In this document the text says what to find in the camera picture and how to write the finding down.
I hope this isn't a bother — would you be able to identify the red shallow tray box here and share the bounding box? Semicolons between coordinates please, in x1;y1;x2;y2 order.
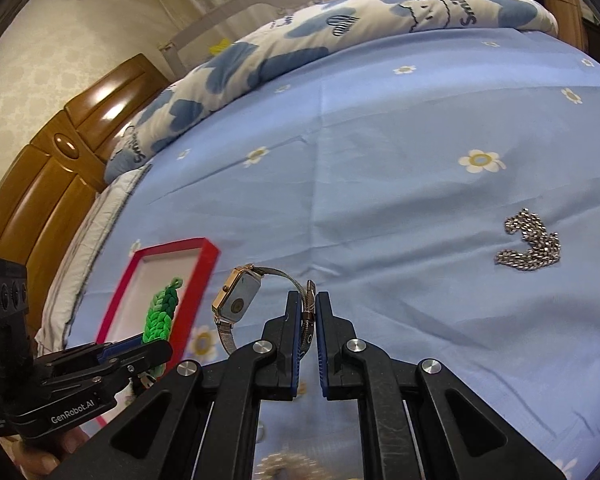
96;237;220;370

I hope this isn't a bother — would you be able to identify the wooden wardrobe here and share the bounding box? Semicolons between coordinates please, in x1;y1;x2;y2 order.
543;0;588;51

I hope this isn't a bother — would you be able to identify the blue cloud print duvet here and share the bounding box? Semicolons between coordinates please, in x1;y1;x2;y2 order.
104;0;558;182

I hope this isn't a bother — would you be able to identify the wooden headboard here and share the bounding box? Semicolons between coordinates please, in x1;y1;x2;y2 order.
0;53;169;335

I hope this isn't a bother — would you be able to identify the silver chain necklace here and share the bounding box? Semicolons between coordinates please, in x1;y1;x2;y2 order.
494;207;563;272

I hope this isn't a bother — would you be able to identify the striped grey pillow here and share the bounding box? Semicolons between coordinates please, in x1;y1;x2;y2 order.
34;164;152;356

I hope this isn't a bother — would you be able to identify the green braided keychain with puppy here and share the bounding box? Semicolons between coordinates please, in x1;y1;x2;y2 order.
143;278;183;344

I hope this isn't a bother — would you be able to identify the blue flower bed sheet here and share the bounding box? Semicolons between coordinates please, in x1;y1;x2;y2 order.
68;29;600;479

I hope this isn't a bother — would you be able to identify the gold square wristwatch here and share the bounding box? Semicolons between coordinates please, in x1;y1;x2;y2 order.
211;263;316;358

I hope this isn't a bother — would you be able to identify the person's left hand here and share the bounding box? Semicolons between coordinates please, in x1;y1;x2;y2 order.
0;427;90;479

